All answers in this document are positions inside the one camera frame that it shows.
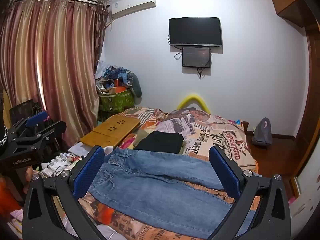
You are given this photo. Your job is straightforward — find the black folded pants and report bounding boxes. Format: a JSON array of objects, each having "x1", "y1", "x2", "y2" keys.
[{"x1": 135, "y1": 130, "x2": 184, "y2": 155}]

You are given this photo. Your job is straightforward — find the black wall television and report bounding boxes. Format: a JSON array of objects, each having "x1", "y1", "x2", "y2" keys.
[{"x1": 168, "y1": 17, "x2": 222, "y2": 47}]

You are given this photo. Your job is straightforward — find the small black monitor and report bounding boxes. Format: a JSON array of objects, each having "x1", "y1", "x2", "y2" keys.
[{"x1": 182, "y1": 46, "x2": 211, "y2": 68}]

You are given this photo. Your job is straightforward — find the white air conditioner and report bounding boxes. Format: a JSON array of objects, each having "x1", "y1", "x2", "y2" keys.
[{"x1": 109, "y1": 0, "x2": 157, "y2": 19}]

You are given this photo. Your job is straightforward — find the wooden door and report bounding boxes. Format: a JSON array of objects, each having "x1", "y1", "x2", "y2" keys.
[{"x1": 287, "y1": 25, "x2": 320, "y2": 198}]

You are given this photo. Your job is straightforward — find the green storage bag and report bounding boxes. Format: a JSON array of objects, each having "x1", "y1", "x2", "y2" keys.
[{"x1": 99, "y1": 87, "x2": 135, "y2": 113}]

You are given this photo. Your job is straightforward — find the yellow foam tube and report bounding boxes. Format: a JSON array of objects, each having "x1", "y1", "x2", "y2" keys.
[{"x1": 177, "y1": 94, "x2": 212, "y2": 113}]

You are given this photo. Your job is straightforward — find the striped pink curtain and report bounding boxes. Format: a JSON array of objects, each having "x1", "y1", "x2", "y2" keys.
[{"x1": 0, "y1": 0, "x2": 107, "y2": 148}]

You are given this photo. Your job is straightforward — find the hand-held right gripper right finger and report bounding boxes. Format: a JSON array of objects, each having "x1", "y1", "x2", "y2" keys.
[{"x1": 203, "y1": 145, "x2": 292, "y2": 240}]

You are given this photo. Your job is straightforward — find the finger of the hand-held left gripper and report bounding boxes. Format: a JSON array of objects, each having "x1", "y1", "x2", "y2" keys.
[
  {"x1": 9, "y1": 111, "x2": 49, "y2": 140},
  {"x1": 15, "y1": 120, "x2": 67, "y2": 153}
]

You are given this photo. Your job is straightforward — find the person's orange jacket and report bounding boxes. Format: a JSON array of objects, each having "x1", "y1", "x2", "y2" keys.
[{"x1": 0, "y1": 176, "x2": 24, "y2": 215}]

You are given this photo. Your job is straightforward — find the black chair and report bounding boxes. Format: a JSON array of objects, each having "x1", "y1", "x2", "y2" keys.
[{"x1": 9, "y1": 99, "x2": 48, "y2": 124}]

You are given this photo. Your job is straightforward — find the pile of clothes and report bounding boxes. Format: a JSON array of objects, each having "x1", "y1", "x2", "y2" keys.
[{"x1": 94, "y1": 60, "x2": 143, "y2": 98}]

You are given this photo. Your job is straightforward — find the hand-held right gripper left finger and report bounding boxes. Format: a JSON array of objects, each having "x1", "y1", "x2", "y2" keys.
[{"x1": 22, "y1": 145, "x2": 108, "y2": 240}]

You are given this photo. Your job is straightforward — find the printed blanket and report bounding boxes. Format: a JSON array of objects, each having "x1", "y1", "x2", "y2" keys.
[{"x1": 79, "y1": 106, "x2": 262, "y2": 240}]

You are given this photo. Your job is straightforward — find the blue denim pants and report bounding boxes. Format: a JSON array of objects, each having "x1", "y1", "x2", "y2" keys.
[{"x1": 87, "y1": 147, "x2": 260, "y2": 240}]

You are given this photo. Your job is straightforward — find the floor clutter pile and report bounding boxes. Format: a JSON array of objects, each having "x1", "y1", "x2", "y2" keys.
[{"x1": 37, "y1": 144, "x2": 87, "y2": 180}]

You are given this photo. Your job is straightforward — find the white cabinet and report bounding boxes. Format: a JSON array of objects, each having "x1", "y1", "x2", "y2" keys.
[{"x1": 291, "y1": 177, "x2": 320, "y2": 240}]

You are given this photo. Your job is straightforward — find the bamboo lap desk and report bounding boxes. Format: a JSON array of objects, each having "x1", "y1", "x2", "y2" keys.
[{"x1": 80, "y1": 116, "x2": 142, "y2": 147}]

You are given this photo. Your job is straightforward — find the grey bag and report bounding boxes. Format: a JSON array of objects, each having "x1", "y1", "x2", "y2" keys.
[{"x1": 252, "y1": 117, "x2": 273, "y2": 147}]

